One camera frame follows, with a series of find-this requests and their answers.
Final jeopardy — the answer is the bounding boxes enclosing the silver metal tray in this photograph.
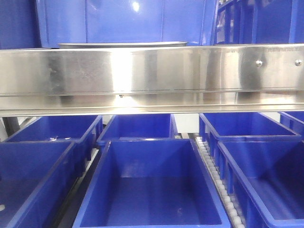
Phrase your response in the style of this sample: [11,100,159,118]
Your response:
[59,41,187,49]

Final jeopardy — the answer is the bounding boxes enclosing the blue bin rear centre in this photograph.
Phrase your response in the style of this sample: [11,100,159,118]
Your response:
[96,114,178,147]

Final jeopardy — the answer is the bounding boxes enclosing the blue bin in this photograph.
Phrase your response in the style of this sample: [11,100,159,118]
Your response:
[199,112,301,166]
[0,142,77,228]
[96,114,178,147]
[3,115,104,176]
[218,141,304,228]
[279,111,304,139]
[73,139,231,228]

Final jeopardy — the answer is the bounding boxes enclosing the blue bin rear right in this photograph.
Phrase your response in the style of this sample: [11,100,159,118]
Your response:
[199,112,301,166]

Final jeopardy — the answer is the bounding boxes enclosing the blue bin lower centre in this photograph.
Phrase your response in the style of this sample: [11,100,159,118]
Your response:
[73,139,231,228]

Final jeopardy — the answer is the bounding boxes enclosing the blue bin rear left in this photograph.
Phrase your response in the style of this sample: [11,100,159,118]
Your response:
[3,115,104,176]

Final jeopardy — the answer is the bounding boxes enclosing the stainless steel shelf front panel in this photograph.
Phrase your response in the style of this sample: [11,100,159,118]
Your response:
[0,44,304,117]

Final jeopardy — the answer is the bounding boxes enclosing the blue bin lower right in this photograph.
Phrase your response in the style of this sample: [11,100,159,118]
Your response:
[218,141,304,228]

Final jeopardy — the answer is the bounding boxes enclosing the large blue crate upper centre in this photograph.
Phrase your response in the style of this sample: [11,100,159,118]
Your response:
[36,0,218,48]

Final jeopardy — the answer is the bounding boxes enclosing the blue bin lower left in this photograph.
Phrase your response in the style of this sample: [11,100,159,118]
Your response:
[0,142,77,228]

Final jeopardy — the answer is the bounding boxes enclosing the blue bin far right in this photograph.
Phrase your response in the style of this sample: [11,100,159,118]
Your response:
[279,111,304,139]

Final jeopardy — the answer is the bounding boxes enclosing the blue crate upper left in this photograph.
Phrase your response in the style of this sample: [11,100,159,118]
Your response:
[0,0,41,49]

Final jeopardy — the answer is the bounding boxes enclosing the white roller conveyor rail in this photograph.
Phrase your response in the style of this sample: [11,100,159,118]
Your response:
[193,133,245,228]

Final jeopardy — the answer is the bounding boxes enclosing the metal rail lower left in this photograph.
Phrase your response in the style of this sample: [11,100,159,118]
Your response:
[51,149,101,228]

